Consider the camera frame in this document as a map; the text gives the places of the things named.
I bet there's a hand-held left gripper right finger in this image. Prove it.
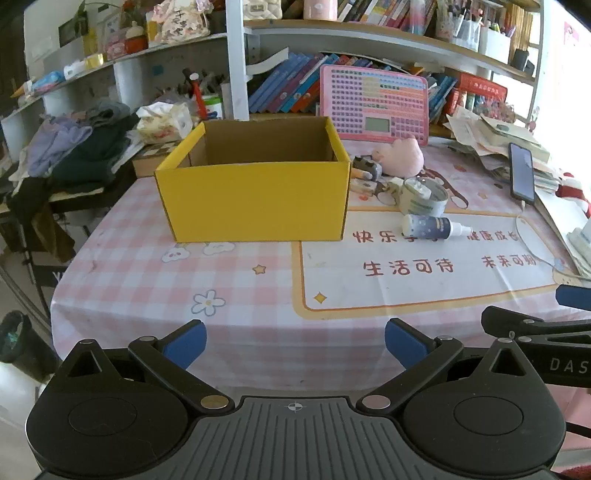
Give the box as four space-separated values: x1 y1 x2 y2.
355 318 541 416

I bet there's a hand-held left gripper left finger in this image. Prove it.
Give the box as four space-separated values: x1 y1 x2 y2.
54 319 235 416

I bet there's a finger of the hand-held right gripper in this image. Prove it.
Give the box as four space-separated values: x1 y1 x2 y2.
481 306 591 344
555 284 591 306

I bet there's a white tape roll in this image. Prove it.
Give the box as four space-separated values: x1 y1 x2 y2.
401 176 448 217

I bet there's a yellow cardboard box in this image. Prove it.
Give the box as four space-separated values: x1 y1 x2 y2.
154 116 352 243

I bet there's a small grey toy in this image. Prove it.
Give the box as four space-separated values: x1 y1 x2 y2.
353 156 383 181

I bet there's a red white plush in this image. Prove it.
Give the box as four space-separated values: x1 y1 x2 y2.
556 173 591 217

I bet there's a person's red clothing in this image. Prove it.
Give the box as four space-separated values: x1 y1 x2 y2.
551 464 591 480

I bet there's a black smartphone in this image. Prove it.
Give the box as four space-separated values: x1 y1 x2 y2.
509 142 536 206

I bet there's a black bag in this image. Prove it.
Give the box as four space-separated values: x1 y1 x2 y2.
28 263 70 296

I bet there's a black trash bin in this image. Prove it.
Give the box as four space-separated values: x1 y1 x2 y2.
0 310 51 384

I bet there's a pink plush toy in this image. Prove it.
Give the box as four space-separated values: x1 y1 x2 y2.
372 137 424 177

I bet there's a checkered wooden box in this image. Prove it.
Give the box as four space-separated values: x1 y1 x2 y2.
133 141 185 178

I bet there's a pile of papers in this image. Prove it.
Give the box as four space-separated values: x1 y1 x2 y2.
443 106 555 185

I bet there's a pile of colourful beads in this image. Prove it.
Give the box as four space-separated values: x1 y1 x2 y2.
475 99 515 123

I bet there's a dark green garment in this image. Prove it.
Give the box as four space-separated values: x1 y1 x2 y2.
51 122 141 188

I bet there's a tissue pack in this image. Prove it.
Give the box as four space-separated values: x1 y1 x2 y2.
136 102 194 145

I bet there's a red box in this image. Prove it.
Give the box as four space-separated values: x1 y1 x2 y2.
457 74 509 109

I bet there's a purple garment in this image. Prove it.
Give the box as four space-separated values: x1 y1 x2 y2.
28 117 93 178

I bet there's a grey garment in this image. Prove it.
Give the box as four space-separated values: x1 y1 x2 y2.
85 102 132 127

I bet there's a pink learning tablet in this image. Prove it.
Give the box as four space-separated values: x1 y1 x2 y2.
318 65 430 147

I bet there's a white storage box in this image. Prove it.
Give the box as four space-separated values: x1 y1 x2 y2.
480 28 512 65

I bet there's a row of colourful books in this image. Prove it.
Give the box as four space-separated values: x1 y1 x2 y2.
248 52 333 114

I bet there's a white shelf unit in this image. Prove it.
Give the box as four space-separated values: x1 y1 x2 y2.
0 0 546 162

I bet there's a row of shelf books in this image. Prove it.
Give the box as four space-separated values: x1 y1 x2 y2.
337 0 437 35

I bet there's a white charging cable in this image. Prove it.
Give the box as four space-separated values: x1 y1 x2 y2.
514 200 580 278

